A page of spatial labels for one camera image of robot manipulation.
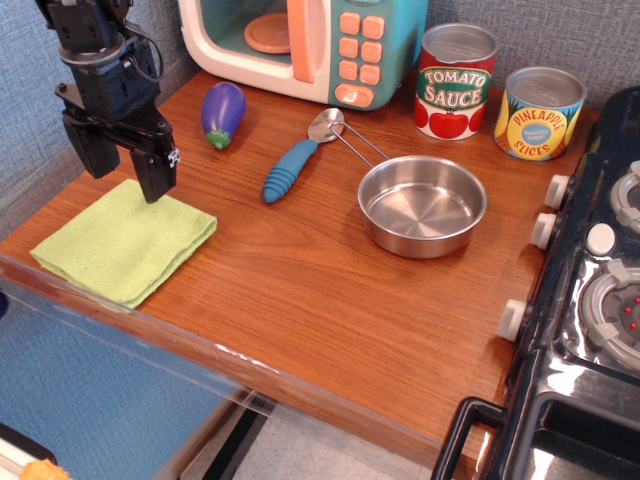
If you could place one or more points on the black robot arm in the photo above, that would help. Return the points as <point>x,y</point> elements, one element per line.
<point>91,19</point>

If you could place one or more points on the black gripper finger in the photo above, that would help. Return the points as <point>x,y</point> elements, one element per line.
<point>97,153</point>
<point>156,174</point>

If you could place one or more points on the pineapple slices can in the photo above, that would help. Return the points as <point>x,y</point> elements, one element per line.
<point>539,111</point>

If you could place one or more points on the stainless steel pot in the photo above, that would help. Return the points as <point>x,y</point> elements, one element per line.
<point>419,206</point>

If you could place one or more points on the orange toy plate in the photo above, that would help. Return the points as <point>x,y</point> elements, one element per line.
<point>269,34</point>

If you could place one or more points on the tomato sauce can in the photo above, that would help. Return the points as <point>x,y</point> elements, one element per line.
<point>455,72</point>

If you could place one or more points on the purple toy eggplant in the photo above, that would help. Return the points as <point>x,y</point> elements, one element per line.
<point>222,111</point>

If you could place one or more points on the clear acrylic barrier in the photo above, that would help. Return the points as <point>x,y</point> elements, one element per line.
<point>111,393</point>

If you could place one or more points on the white stove knob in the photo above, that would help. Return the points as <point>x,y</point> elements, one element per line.
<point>511,319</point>
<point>556,191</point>
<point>542,230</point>

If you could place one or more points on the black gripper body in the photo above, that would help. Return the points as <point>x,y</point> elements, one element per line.
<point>116,85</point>

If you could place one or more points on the grey stove burner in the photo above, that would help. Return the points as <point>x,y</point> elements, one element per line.
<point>610,312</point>
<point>626,214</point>

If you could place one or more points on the black toy stove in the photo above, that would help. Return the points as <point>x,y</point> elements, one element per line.
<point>572,411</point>

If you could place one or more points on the black oven door handle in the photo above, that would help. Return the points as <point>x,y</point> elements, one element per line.
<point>470,411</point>

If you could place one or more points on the orange object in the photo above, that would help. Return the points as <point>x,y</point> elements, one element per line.
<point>43,470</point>

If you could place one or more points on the white round stove button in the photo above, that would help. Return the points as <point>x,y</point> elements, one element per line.
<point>600,239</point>

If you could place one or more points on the toy microwave oven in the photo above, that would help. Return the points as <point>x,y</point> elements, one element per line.
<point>349,54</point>

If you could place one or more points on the green folded cloth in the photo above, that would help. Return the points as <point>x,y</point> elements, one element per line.
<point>123,248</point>

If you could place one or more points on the blue handled metal spoon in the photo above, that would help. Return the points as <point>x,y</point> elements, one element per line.
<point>325,127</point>

